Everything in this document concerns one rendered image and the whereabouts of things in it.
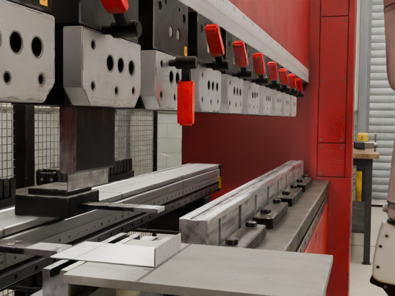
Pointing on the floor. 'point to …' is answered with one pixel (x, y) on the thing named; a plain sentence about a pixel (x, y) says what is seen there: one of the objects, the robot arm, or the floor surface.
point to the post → (23, 152)
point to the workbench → (358, 214)
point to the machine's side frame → (298, 131)
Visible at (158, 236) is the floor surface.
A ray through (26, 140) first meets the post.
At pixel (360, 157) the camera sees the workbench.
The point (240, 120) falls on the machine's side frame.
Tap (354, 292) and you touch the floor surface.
